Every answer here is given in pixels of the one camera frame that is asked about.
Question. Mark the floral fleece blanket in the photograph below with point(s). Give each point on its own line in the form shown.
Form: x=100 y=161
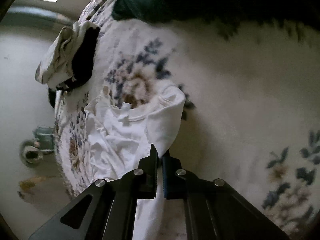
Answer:
x=251 y=114

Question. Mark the dark green blanket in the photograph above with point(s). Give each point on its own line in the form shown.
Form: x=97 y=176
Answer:
x=230 y=14

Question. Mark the green wheeled cart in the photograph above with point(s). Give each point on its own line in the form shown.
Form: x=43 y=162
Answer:
x=32 y=151

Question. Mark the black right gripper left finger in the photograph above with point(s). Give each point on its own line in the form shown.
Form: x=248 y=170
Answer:
x=105 y=210

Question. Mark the cream folded garment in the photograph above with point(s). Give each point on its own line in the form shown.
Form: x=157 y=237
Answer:
x=55 y=66

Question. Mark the white t-shirt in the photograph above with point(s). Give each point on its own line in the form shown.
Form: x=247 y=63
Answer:
x=119 y=137

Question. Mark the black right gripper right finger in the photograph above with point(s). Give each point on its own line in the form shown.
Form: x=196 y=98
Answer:
x=213 y=209

